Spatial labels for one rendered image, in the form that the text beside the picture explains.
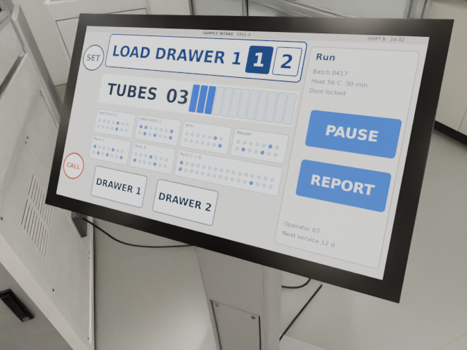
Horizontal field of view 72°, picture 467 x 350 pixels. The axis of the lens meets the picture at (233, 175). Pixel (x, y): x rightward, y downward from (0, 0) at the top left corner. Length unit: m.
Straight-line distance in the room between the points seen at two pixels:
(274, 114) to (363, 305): 1.24
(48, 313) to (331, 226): 0.98
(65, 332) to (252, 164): 1.02
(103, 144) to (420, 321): 1.38
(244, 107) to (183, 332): 1.17
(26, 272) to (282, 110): 0.85
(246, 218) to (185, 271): 1.23
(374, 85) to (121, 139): 0.35
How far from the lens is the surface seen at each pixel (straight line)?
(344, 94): 0.41
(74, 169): 0.56
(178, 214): 0.45
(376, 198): 0.39
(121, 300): 1.63
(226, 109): 0.43
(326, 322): 1.48
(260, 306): 0.73
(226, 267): 0.66
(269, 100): 0.42
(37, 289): 1.12
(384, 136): 0.40
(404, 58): 0.42
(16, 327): 1.27
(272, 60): 0.43
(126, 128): 0.50
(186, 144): 0.44
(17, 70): 1.51
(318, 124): 0.40
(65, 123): 0.58
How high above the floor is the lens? 1.29
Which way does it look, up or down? 38 degrees down
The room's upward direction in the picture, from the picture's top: 5 degrees counter-clockwise
